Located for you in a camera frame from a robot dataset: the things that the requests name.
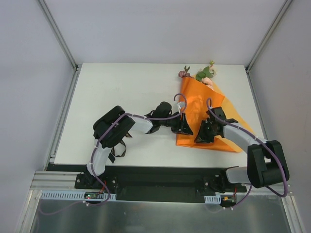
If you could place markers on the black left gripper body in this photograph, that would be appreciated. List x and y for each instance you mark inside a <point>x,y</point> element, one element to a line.
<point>181,123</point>

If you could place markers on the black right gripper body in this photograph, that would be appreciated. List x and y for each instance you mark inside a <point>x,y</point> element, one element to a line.
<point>205,131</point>

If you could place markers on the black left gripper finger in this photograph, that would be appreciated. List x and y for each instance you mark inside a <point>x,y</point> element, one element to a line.
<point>184,131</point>
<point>184,123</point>

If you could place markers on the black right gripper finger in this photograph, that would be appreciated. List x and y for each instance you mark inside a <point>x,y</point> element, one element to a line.
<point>208,139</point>
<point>201,133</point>

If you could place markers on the orange wrapping paper sheet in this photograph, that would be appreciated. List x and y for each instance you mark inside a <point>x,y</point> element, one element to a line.
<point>196,94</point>

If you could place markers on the pink fake rose stem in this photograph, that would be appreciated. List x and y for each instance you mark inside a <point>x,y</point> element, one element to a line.
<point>208,82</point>

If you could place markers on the mauve fake rose stem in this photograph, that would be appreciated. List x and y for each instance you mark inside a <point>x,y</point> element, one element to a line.
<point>185,72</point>

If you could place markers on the white fake rose stem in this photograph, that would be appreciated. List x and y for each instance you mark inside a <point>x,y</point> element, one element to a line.
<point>208,72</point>

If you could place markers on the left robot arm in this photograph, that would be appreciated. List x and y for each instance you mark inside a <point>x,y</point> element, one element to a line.
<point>114,126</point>

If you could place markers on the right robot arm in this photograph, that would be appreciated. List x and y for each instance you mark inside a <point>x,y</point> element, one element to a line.
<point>266,163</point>

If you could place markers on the black ribbon with gold text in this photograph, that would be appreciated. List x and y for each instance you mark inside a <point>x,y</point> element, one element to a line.
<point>118,146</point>

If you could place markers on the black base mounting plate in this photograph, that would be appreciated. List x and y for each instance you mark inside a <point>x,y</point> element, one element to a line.
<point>160,184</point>

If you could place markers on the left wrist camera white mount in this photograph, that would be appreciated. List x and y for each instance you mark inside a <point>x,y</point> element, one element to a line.
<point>178,107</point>

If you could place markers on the right white slotted cable duct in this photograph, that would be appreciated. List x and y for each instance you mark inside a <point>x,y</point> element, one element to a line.
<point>218,199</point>

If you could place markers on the white slotted cable duct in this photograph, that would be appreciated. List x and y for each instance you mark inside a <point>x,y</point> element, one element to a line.
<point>77,195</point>
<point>218,199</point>

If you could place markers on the right aluminium frame post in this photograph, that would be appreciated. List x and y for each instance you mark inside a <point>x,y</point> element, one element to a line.
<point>270,32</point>

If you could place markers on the aluminium frame post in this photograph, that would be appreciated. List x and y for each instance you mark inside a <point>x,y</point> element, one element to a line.
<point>270,32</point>
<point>57,33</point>

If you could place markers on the left white slotted cable duct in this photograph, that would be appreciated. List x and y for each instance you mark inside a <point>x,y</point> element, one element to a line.
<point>77,195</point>

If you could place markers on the left aluminium frame post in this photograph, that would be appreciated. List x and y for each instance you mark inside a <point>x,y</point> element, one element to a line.
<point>57,33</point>

